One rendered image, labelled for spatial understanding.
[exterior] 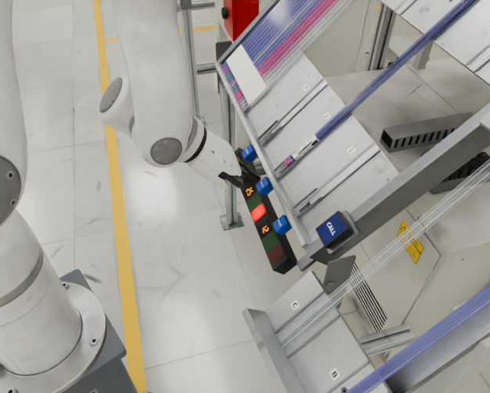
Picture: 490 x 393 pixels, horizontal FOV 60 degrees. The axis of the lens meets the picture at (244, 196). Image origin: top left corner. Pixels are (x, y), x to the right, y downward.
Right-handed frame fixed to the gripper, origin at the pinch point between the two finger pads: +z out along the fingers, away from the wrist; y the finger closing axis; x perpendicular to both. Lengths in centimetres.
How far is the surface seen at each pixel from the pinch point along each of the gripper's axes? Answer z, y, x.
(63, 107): 11, -156, -94
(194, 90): 44, -121, -31
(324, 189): 5.4, 10.7, 10.5
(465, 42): 5.4, 6.0, 43.2
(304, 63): 5.4, -20.8, 21.3
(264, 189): 4.7, 1.1, -0.2
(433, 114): 51, -22, 36
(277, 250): 6.4, 14.1, -3.7
